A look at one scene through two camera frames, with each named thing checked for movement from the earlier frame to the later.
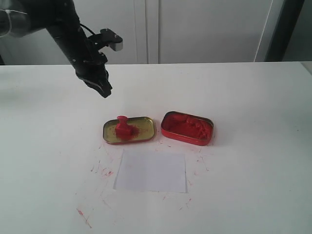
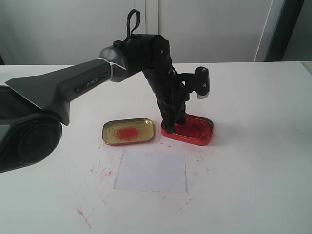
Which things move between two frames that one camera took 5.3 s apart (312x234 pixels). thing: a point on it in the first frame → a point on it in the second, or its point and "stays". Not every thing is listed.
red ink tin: (187, 128) stays
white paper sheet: (151, 171) stays
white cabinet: (161, 31) stays
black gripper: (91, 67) → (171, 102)
